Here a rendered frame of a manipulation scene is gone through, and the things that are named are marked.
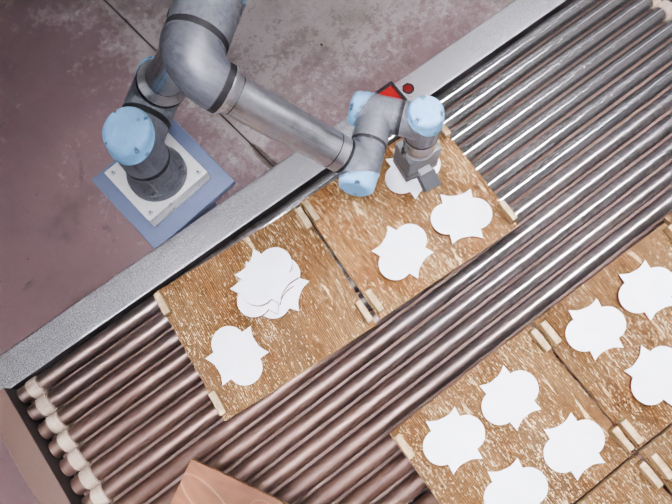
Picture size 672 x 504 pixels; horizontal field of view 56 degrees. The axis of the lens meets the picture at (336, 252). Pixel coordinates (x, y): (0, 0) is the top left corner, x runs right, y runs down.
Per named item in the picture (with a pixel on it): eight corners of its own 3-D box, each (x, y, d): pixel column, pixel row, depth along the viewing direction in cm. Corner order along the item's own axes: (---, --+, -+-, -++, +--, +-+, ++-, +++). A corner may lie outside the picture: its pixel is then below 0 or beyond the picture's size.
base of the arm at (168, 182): (117, 178, 162) (101, 160, 153) (158, 137, 166) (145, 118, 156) (157, 213, 159) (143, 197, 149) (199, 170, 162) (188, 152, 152)
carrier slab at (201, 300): (155, 294, 153) (152, 293, 151) (299, 207, 157) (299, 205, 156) (226, 421, 145) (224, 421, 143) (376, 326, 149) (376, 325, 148)
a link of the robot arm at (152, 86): (114, 118, 151) (171, 8, 104) (136, 66, 156) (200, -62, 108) (162, 140, 156) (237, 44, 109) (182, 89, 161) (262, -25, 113)
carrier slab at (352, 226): (299, 204, 158) (299, 202, 156) (433, 118, 162) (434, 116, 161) (380, 320, 150) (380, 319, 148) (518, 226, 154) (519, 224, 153)
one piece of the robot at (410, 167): (421, 179, 136) (414, 204, 151) (457, 159, 136) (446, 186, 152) (392, 134, 138) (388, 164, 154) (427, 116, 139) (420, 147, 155)
